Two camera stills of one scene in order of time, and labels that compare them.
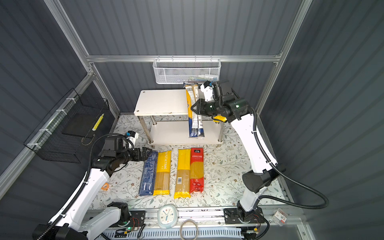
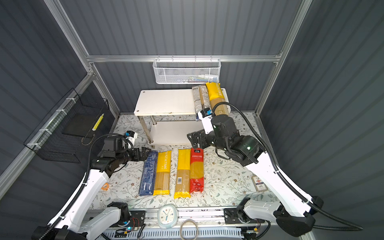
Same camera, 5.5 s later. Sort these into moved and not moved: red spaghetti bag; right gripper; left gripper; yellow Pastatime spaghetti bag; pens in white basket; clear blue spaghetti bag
Moved: right gripper; clear blue spaghetti bag
Not moved: red spaghetti bag; left gripper; pens in white basket; yellow Pastatime spaghetti bag
